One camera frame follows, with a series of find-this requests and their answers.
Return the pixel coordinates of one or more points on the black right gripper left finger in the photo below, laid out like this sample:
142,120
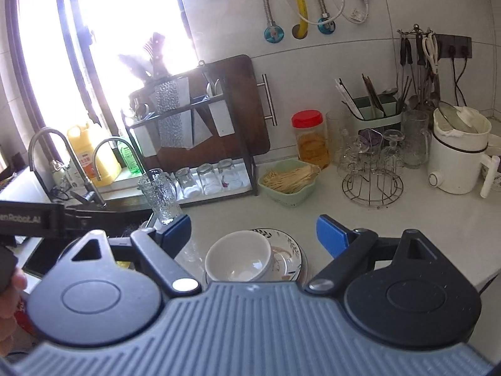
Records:
157,250

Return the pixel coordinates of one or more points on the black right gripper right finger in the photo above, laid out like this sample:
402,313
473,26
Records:
349,248

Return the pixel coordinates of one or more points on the white bowl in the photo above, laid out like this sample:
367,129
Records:
242,256

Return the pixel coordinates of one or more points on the person's left hand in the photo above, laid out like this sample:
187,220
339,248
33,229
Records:
8,306

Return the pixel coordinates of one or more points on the cream plate brown bird pattern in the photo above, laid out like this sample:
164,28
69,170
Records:
288,258

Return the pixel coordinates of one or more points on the upturned clear glass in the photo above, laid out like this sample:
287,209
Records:
187,183
208,178
230,178

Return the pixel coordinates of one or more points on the green bottle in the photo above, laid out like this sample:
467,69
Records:
129,159

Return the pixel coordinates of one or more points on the green basket of sticks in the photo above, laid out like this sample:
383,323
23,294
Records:
289,182

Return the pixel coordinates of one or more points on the yellow detergent bottle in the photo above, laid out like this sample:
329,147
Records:
84,139

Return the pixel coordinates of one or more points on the red lid plastic jar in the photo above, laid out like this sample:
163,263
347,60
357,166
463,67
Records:
311,137

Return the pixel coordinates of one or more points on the black dish rack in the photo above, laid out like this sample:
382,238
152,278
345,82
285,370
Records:
246,167

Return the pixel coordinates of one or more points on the tall textured glass mug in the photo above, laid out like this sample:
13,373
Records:
417,138

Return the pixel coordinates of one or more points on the green utensil holder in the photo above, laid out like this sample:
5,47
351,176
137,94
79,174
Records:
378,112

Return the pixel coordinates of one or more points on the wooden cutting board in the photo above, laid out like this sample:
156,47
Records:
210,113

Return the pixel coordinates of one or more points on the white electric kettle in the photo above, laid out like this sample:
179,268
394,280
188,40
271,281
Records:
459,150

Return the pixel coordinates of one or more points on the hanging utensil rack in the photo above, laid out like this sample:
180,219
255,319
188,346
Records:
417,79

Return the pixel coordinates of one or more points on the wire glass holder stand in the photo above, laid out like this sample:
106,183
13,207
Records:
370,164

